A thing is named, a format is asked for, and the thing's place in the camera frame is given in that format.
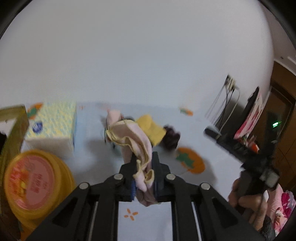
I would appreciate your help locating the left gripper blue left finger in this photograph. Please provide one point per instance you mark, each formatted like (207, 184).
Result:
(127, 191)

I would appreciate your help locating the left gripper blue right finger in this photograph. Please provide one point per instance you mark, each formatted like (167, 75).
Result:
(161, 188)

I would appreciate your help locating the pink cream cloth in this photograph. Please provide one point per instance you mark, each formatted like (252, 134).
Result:
(133, 141)

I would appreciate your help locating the dark purple scrunchie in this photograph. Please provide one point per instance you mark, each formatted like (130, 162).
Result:
(171, 138)

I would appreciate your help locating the yellow cloth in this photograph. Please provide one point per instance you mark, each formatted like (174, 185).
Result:
(154, 132)

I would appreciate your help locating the black wristband red logo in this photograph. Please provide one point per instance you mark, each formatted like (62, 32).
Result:
(124, 118)

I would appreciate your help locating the small pink plush toy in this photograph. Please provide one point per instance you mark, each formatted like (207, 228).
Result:
(113, 116)

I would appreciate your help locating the person's right hand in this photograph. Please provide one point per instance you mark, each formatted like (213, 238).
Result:
(256, 203)

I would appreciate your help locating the orange plastic bag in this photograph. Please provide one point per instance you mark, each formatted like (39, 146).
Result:
(250, 143)

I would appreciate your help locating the pink patchwork cloth on monitor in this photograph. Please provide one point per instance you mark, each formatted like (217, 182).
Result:
(250, 115)

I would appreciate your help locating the brown wooden door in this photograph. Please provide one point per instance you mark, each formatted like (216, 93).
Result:
(281, 104)

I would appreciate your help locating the round yellow tin pink lid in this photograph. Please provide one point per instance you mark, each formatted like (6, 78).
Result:
(35, 182)

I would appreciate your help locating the yellow patterned tissue pack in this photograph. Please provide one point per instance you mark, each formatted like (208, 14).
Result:
(53, 127)

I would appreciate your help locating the gold rectangular tin tray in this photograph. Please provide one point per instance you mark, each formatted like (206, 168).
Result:
(12, 147)

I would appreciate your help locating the wall power socket with plugs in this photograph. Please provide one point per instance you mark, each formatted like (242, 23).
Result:
(230, 83)

